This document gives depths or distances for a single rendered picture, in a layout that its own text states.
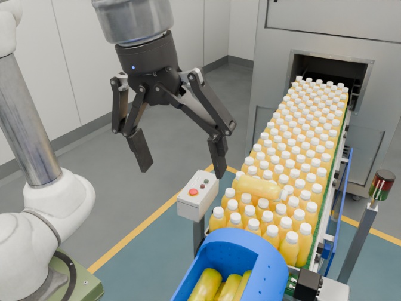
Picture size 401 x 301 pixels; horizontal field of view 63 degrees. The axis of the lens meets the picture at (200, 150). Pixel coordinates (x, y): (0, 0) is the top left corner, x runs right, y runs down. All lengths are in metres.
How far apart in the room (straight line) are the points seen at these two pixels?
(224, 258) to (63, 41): 2.83
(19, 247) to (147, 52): 0.72
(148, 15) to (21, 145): 0.68
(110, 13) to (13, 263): 0.76
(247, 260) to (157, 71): 0.79
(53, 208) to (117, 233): 1.68
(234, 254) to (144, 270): 1.42
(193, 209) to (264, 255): 0.42
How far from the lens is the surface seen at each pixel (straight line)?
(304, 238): 1.27
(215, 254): 1.14
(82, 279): 1.17
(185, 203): 1.30
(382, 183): 1.31
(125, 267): 2.50
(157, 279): 2.40
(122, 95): 0.50
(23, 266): 1.04
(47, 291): 1.15
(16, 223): 1.02
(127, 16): 0.40
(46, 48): 3.45
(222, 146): 0.46
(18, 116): 0.97
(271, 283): 0.97
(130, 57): 0.42
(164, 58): 0.42
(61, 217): 1.08
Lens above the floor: 1.98
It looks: 35 degrees down
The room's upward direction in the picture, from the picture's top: straight up
